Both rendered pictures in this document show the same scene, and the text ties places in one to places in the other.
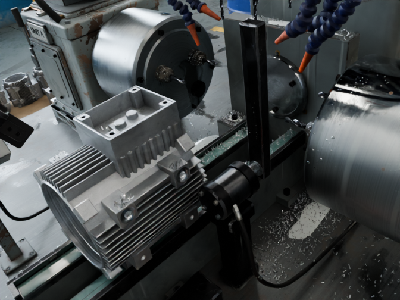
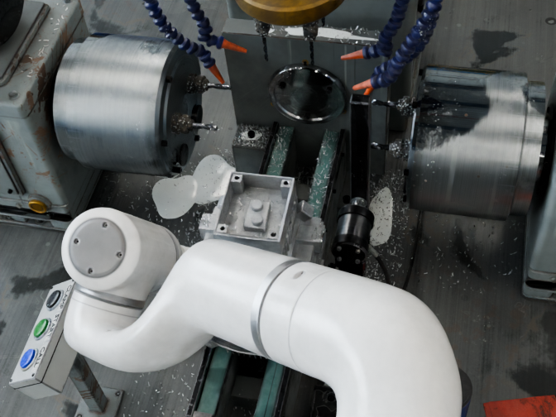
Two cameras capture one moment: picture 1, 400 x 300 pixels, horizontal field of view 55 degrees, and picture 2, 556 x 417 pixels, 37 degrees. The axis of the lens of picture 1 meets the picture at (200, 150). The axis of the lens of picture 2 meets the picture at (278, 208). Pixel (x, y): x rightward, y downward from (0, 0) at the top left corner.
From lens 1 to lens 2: 0.88 m
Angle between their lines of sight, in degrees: 29
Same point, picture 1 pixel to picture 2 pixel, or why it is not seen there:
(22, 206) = not seen: hidden behind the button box
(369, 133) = (462, 151)
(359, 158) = (457, 172)
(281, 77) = (313, 84)
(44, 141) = not seen: outside the picture
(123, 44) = (124, 107)
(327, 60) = (367, 64)
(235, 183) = (362, 227)
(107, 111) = (225, 210)
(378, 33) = not seen: hidden behind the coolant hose
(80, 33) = (32, 102)
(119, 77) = (130, 147)
